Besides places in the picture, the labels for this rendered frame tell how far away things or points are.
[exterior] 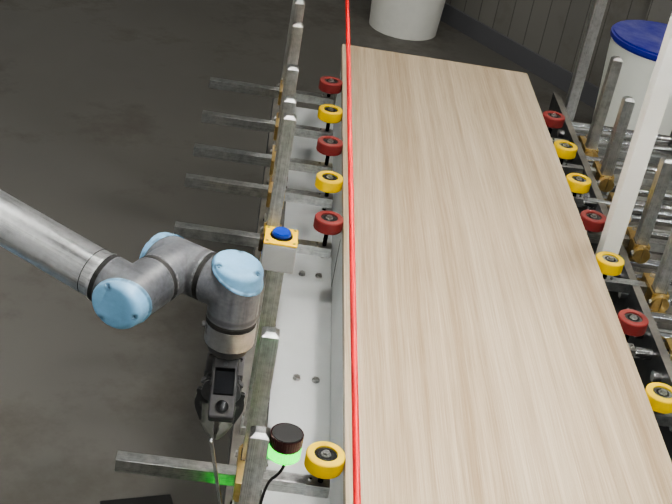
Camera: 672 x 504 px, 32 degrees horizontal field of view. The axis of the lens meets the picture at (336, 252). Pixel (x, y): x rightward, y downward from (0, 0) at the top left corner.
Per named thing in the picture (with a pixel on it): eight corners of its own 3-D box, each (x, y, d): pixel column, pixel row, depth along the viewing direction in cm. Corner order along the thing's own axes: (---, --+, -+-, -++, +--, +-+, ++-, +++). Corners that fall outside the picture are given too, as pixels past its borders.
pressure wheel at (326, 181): (338, 206, 356) (344, 171, 350) (336, 218, 349) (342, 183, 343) (312, 201, 356) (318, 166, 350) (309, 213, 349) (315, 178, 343)
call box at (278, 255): (259, 273, 249) (263, 241, 245) (260, 256, 255) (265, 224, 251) (292, 277, 249) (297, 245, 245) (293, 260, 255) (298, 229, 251)
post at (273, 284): (239, 434, 272) (265, 267, 250) (240, 421, 276) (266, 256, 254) (258, 437, 272) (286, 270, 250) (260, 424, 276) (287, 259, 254)
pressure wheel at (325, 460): (318, 513, 239) (327, 470, 234) (290, 492, 244) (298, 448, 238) (344, 497, 245) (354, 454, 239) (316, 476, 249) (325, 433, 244)
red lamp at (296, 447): (268, 451, 208) (269, 442, 207) (269, 430, 213) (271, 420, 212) (301, 456, 209) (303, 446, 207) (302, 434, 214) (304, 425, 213)
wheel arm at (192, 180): (184, 189, 347) (185, 176, 345) (185, 184, 350) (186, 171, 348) (331, 211, 351) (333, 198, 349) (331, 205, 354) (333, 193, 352)
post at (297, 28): (272, 158, 402) (292, 23, 378) (272, 154, 405) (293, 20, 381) (282, 160, 402) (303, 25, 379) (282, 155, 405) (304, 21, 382)
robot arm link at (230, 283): (228, 240, 210) (276, 260, 207) (220, 298, 216) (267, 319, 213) (198, 260, 203) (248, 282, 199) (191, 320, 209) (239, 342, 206)
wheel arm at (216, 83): (208, 90, 412) (209, 79, 410) (209, 86, 415) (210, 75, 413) (332, 109, 416) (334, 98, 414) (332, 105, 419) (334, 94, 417)
